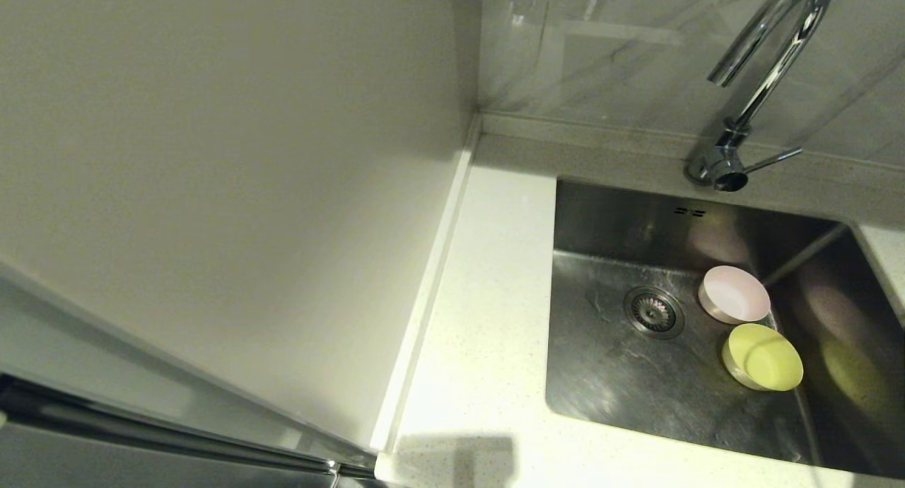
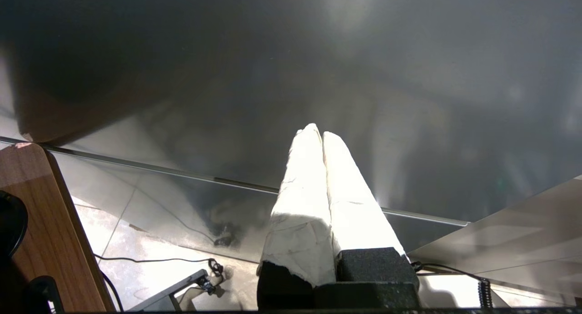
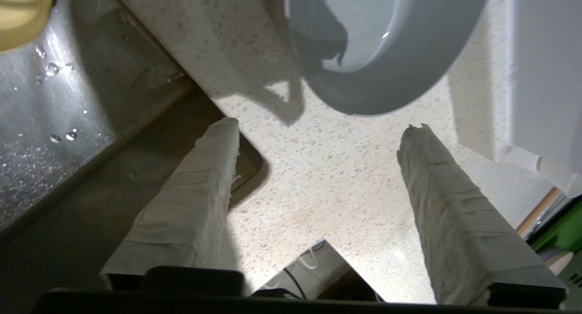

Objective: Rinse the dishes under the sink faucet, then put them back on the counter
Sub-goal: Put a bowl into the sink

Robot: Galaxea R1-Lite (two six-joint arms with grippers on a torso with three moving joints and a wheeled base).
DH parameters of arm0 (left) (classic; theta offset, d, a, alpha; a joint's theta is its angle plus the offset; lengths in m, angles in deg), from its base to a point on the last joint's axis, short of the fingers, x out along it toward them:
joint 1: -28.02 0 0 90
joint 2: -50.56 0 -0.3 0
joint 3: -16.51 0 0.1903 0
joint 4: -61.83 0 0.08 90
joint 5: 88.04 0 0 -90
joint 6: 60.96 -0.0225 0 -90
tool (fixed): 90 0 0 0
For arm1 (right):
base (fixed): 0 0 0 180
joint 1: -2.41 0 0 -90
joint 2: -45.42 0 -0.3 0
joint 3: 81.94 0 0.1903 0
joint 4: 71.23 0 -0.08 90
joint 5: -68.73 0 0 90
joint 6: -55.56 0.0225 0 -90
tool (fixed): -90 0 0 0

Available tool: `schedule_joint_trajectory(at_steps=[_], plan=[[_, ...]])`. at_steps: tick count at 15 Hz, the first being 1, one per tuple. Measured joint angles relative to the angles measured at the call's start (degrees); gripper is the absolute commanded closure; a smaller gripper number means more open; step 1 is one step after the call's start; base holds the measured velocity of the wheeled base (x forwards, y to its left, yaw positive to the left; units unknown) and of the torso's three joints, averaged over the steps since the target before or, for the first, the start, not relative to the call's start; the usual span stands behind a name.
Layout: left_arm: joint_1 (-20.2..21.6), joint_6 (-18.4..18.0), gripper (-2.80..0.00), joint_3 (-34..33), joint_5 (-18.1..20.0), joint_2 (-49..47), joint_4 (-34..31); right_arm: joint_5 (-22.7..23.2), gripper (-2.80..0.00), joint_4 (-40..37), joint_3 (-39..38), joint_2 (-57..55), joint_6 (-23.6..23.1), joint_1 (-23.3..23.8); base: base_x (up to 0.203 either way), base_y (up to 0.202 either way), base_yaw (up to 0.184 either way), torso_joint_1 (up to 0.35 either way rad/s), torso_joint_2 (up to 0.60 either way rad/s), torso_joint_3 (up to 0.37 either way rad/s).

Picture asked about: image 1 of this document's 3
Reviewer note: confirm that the pink bowl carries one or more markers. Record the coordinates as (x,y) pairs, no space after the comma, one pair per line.
(735,293)

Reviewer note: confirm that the yellow-green bowl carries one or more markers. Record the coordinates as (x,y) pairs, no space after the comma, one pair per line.
(767,361)

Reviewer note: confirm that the metal sink drain strainer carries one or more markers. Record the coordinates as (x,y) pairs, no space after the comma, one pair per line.
(654,312)

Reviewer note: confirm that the stainless steel sink basin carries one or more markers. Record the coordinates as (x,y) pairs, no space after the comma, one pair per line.
(622,396)

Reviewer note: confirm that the white trim strip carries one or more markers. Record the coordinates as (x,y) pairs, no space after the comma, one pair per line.
(432,276)

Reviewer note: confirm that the white tall cabinet side panel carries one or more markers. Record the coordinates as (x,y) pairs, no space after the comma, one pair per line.
(212,155)

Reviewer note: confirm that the chrome gooseneck faucet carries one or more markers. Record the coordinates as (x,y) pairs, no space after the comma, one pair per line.
(728,168)

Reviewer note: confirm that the stainless steel appliance door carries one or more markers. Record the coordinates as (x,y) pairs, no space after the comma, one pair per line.
(106,470)

